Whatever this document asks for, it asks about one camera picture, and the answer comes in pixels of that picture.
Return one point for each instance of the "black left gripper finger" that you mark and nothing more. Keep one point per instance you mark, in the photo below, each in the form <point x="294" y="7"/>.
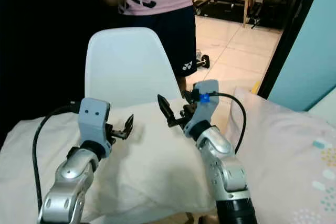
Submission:
<point x="128" y="124"/>

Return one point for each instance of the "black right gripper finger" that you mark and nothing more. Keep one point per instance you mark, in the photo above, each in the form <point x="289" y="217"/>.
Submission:
<point x="167" y="108"/>
<point x="187" y="96"/>

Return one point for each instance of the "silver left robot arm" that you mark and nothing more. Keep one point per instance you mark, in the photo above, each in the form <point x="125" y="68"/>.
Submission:
<point x="71" y="187"/>

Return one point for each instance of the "cream pillow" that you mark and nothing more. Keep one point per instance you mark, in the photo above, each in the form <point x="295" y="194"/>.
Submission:
<point x="152" y="166"/>

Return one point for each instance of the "white plastic chair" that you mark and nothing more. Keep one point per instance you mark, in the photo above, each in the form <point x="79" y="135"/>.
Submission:
<point x="128" y="64"/>

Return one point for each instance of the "small black wheel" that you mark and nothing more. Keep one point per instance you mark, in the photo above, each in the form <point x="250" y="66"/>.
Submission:
<point x="203" y="60"/>

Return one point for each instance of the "person in pink shirt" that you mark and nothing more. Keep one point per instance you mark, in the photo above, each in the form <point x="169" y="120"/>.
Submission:
<point x="157" y="3"/>

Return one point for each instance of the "pink patterned bed sheet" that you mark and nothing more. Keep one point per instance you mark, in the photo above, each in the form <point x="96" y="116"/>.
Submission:
<point x="289" y="150"/>

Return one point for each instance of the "black exercise machine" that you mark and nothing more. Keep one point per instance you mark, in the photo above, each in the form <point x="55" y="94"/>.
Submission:
<point x="273" y="6"/>

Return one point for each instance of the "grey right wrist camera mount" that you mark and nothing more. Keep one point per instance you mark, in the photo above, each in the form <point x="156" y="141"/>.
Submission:
<point x="205" y="103"/>

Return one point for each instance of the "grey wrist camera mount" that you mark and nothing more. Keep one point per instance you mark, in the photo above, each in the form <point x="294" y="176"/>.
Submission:
<point x="94" y="116"/>
<point x="205" y="103"/>

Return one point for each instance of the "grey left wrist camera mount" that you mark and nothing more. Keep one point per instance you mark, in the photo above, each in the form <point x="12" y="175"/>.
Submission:
<point x="94" y="116"/>

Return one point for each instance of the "black door frame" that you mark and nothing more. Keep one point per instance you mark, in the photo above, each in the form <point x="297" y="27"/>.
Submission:
<point x="289" y="40"/>

